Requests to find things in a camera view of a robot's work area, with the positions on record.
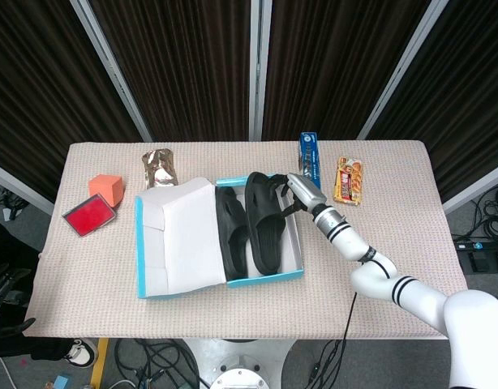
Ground dark brown pleated curtain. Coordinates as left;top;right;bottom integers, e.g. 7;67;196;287
88;0;252;142
0;0;143;203
261;0;432;141
368;0;498;203

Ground white floor cable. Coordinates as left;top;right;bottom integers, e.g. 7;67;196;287
0;356;15;389

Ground grey aluminium partition post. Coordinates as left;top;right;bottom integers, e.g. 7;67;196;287
69;0;153;143
442;160;498;215
0;160;55;216
248;0;273;142
356;0;451;141

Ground yellow snack packet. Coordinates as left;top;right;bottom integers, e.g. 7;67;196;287
333;156;365;207

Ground black foot pedal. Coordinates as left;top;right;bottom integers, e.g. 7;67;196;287
457;247;498;279

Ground long blue wrap box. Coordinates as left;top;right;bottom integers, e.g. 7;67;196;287
299;131;324;191

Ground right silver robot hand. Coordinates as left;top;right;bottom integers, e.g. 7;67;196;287
268;172;329;216

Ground light blue shoe box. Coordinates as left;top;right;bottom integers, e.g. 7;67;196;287
134;174;306;301

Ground black cable bundle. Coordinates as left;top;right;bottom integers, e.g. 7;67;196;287
113;339;201;389

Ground white black sneaker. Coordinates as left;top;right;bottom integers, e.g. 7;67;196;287
64;338;99;368

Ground brown foil snack bag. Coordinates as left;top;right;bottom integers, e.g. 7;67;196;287
141;148;179;187

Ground beige woven tablecloth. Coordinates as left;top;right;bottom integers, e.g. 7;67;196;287
22;140;477;340

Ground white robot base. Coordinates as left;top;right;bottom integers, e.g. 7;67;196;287
182;338;298;389

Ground black cable with inline switch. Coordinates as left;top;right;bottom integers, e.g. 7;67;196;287
307;339;347;389

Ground red ink pad case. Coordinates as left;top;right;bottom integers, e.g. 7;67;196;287
61;193;119;238

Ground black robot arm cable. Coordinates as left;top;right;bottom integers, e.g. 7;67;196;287
340;246;392;345

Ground black power strip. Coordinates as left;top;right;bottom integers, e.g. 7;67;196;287
453;237;498;250

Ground black rubber slipper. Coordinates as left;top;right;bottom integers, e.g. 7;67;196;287
243;171;291;276
214;186;251;281

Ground orange foam block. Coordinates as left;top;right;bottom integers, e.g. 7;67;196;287
88;174;126;209

